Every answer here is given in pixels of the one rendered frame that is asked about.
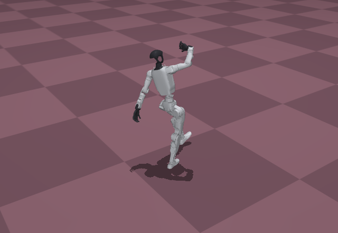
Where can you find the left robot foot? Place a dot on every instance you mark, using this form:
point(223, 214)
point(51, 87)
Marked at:
point(187, 135)

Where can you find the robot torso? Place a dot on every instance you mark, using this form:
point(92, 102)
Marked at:
point(165, 85)

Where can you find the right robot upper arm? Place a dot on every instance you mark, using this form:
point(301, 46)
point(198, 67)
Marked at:
point(174, 68)

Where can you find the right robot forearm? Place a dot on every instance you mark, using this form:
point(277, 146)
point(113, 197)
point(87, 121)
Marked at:
point(189, 55)

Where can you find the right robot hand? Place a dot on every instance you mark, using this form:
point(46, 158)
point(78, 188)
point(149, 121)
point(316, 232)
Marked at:
point(183, 46)

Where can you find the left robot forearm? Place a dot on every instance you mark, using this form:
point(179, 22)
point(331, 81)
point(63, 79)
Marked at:
point(140, 99)

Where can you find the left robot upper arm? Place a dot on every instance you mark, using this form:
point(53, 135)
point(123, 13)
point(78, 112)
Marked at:
point(147, 82)

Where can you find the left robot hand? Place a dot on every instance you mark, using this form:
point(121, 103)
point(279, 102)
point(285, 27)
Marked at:
point(136, 114)

